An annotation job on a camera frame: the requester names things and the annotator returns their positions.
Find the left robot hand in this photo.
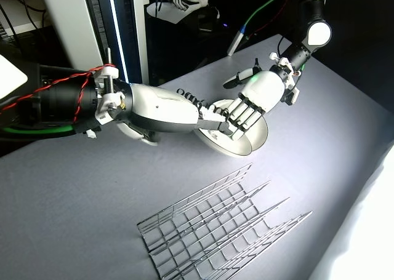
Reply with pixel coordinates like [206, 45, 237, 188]
[223, 58, 286, 140]

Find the green right arm cable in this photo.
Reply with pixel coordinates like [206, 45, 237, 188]
[0, 122, 78, 137]

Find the red left arm wire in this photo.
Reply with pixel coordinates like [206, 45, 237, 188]
[246, 0, 292, 41]

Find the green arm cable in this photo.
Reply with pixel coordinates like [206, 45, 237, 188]
[243, 0, 301, 31]
[0, 122, 78, 137]

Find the white foam sheet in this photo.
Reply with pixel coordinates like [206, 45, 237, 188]
[146, 1, 201, 24]

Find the red twisted right arm wire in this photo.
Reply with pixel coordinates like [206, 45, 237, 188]
[0, 63, 118, 124]

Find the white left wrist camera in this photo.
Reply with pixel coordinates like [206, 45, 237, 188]
[281, 86, 302, 106]

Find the silver cable adapter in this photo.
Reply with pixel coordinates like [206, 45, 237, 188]
[227, 26, 249, 57]

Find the white desk with cables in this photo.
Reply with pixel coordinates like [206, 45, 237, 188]
[0, 0, 53, 36]

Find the black box with blue light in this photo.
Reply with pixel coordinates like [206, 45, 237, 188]
[196, 12, 230, 31]

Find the green left arm cable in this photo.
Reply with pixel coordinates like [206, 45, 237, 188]
[243, 0, 301, 31]

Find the white robot column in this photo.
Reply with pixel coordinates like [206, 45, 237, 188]
[38, 0, 150, 86]

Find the silver wire plate rack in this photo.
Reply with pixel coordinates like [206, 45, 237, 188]
[137, 162, 313, 280]

